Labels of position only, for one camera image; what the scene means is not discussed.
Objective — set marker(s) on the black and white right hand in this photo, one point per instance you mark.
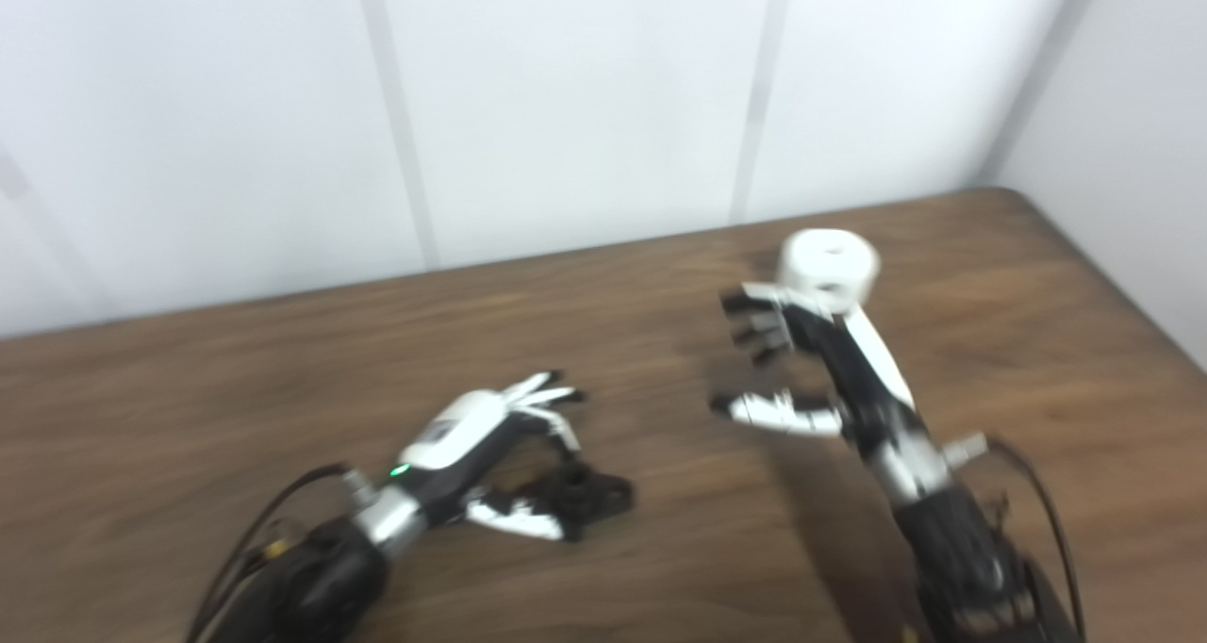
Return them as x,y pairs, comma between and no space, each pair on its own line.
853,370

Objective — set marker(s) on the black and white left hand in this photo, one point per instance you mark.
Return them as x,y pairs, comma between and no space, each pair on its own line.
453,431

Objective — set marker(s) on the round white plastic piece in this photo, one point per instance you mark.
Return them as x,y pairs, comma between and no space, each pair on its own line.
828,261

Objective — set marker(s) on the black plastic holder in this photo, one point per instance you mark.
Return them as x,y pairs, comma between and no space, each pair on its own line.
589,497

